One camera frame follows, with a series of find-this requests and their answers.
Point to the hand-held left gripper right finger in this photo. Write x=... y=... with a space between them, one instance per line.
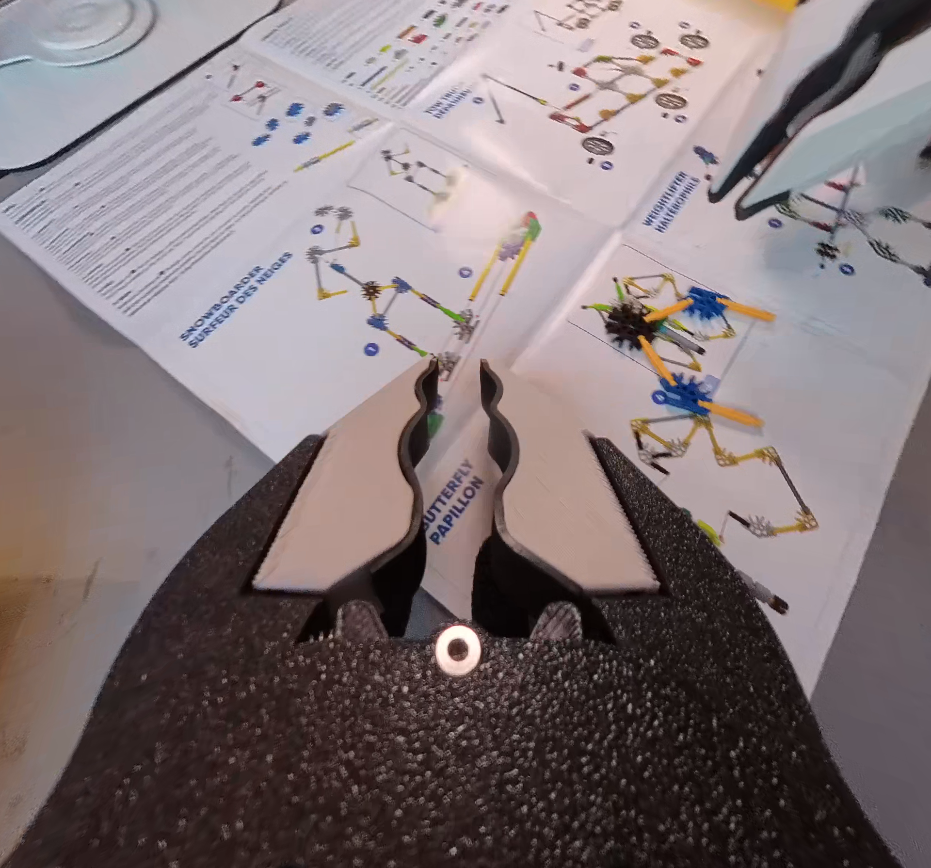
x=575 y=519

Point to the black plastic connector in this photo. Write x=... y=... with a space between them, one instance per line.
x=629 y=323

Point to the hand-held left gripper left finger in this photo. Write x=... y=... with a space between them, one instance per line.
x=338 y=519

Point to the white instruction sheet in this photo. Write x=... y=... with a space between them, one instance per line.
x=218 y=199

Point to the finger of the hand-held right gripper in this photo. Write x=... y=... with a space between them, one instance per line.
x=815 y=39
x=873 y=126

